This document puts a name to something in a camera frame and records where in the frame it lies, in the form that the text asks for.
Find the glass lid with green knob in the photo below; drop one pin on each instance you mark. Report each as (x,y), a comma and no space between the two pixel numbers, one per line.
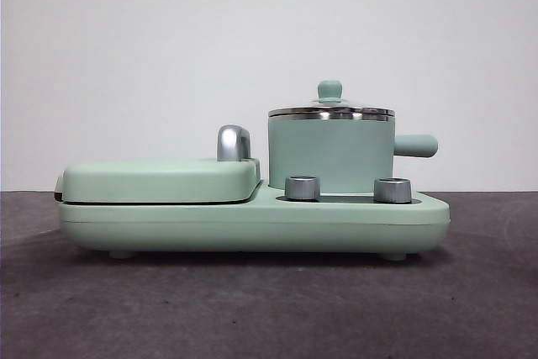
(330,90)

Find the mint green breakfast machine base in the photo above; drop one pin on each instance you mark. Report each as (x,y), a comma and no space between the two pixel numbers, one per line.
(252,226)

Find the silver control knob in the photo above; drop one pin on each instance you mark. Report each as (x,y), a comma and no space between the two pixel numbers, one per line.
(392,190)
(302,187)

